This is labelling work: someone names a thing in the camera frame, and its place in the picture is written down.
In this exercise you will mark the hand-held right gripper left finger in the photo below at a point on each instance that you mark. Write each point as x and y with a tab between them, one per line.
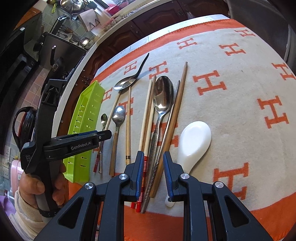
140	176

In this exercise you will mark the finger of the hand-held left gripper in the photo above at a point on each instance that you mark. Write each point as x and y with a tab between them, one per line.
83	134
104	136

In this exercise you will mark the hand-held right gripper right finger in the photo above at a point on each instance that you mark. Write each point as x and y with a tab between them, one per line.
167	176

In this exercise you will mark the small metal spoon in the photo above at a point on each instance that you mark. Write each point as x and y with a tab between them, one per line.
104	118

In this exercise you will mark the light chopstick black band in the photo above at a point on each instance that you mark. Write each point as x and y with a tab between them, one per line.
128	127

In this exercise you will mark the green plastic utensil tray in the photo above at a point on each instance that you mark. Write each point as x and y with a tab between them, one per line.
90	102

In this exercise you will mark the white ceramic spoon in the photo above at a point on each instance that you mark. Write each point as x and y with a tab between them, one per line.
196	139

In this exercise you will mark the large metal spoon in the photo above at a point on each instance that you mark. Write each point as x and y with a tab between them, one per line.
164	92

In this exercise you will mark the person's left forearm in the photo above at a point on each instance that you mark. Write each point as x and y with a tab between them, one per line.
25	215

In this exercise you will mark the person's left hand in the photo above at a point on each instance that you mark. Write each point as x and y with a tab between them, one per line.
29	185

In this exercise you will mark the pink container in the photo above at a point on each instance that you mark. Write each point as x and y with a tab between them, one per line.
16	172

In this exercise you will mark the white kitchen countertop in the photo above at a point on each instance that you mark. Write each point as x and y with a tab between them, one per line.
92	53

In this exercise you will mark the stainless steel stove screen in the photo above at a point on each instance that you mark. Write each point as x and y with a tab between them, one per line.
67	53

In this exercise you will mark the orange and beige printed blanket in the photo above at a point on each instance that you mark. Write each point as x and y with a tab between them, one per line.
231	115

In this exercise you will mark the blue and white jar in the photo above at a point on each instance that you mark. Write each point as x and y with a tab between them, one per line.
90	44

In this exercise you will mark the small steel teapot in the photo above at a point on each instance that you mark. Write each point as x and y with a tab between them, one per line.
84	41

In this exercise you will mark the black range hood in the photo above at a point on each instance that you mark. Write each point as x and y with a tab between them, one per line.
13	58

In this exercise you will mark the food container red lid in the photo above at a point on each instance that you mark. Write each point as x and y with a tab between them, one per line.
109	23

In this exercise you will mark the white cutting board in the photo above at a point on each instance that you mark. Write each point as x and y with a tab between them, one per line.
90	19

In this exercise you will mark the dark wooden base cabinets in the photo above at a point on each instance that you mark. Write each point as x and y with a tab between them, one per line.
143	20

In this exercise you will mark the red plastic basin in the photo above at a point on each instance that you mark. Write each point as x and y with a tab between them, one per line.
112	9

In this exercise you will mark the hanging steel pan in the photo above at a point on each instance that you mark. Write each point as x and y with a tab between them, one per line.
69	5

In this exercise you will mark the hanging plastic bag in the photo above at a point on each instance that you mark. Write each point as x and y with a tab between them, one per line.
189	14

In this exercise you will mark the steel cabinet frosted door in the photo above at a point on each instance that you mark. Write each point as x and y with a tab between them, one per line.
254	11

